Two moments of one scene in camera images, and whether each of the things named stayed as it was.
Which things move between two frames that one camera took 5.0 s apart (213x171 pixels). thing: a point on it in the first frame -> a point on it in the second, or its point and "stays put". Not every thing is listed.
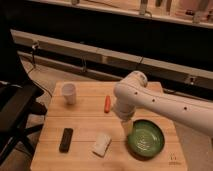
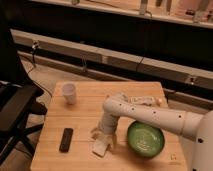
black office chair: x=18 y=95 stays put
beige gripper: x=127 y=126 -> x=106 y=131
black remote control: x=66 y=140 stays put
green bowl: x=146 y=139 stays put
